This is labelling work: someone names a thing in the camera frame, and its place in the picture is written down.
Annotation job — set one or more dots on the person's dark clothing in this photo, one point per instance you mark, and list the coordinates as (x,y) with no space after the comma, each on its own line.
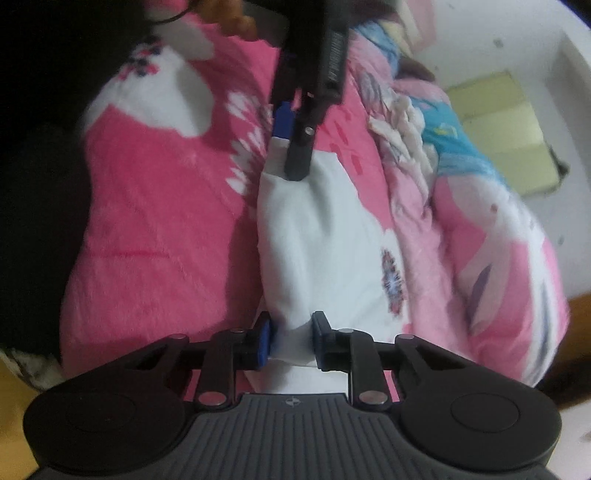
(37,184)

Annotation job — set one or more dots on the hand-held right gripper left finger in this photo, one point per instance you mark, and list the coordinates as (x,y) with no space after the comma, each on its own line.
(264,339)

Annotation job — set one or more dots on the yellow-green wardrobe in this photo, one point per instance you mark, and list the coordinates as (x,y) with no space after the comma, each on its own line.
(508,134)

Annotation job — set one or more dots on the light blue cloth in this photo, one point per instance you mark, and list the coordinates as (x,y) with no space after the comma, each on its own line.
(378,37)

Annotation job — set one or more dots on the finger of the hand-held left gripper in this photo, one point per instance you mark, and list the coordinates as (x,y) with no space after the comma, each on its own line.
(300,157)
(281,120)

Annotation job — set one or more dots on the white knit sweater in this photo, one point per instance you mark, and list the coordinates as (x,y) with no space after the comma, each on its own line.
(406,134)

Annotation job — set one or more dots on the pink printed quilt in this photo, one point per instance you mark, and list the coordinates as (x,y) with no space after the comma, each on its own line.
(413,212)

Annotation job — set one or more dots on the brown wooden door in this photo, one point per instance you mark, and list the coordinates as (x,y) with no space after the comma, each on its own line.
(577,332)

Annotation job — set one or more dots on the white shirt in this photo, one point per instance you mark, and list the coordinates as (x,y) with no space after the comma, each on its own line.
(314,230)

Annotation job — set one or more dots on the pink white printed pillow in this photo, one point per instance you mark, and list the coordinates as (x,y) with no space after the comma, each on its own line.
(498,258)

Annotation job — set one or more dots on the person's left hand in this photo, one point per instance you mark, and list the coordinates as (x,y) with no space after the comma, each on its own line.
(231,18)

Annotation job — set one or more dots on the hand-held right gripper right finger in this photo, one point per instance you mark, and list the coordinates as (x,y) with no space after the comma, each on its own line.
(317,337)

